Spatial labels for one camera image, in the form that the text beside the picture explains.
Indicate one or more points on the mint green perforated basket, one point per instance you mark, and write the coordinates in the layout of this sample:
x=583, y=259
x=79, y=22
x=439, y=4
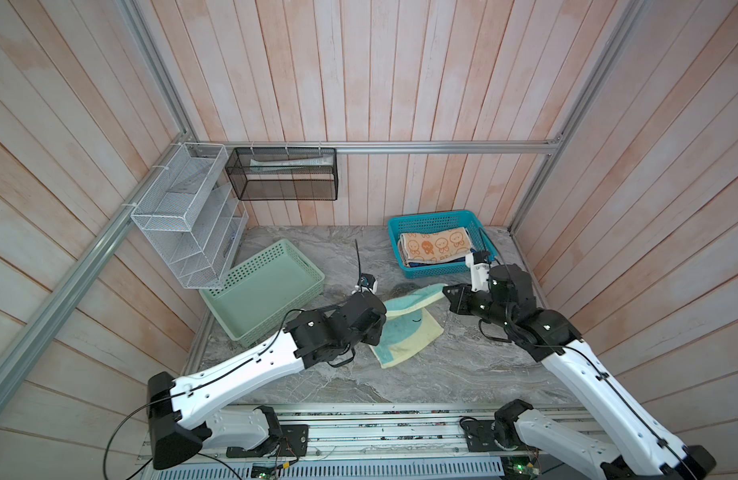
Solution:
x=258, y=292

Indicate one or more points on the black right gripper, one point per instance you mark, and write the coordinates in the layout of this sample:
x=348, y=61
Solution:
x=457, y=301

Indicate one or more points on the teal plastic basket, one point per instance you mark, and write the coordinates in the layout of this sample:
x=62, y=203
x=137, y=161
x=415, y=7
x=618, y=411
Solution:
x=436, y=222

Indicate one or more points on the white wire mesh shelf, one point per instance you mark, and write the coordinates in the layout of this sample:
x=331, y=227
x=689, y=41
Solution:
x=190, y=219

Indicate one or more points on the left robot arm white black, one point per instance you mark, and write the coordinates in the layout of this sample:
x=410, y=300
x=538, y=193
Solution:
x=184, y=413

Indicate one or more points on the orange patterned towel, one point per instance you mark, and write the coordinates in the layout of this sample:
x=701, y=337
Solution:
x=435, y=247

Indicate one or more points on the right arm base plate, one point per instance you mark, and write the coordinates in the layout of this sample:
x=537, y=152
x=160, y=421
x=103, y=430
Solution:
x=491, y=436

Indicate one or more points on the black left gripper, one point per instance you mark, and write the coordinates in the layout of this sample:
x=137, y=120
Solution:
x=373, y=335

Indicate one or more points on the blue towel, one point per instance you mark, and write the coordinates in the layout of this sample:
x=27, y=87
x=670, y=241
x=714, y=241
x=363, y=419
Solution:
x=415, y=264

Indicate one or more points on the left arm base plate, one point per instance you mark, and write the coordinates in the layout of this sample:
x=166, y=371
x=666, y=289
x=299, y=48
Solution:
x=291, y=440

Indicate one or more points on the black wire mesh basket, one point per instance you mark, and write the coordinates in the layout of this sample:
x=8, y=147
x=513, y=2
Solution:
x=283, y=173

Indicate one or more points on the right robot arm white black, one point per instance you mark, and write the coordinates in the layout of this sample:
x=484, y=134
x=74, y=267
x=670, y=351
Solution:
x=638, y=446

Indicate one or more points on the teal yellow-trimmed towel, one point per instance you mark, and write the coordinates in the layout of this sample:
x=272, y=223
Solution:
x=409, y=326

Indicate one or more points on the green circuit board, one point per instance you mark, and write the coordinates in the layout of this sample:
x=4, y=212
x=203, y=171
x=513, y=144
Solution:
x=519, y=468

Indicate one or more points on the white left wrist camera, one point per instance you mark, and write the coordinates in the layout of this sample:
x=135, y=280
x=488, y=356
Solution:
x=366, y=283

